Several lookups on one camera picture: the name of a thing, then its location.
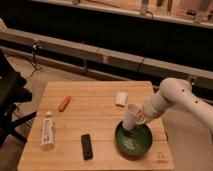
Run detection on small white packet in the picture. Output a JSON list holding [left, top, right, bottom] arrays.
[[115, 91, 128, 107]]

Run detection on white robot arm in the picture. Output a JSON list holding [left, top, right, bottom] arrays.
[[137, 78, 213, 133]]

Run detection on green ceramic bowl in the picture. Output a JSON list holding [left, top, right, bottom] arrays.
[[115, 122, 153, 157]]

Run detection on white tube with cap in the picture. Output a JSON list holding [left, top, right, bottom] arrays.
[[41, 111, 55, 149]]

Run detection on black remote control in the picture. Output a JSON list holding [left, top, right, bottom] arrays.
[[81, 134, 93, 160]]

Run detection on black chair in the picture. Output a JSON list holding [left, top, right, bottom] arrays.
[[0, 49, 36, 147]]

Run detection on white ceramic cup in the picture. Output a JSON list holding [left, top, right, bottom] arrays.
[[122, 104, 141, 131]]

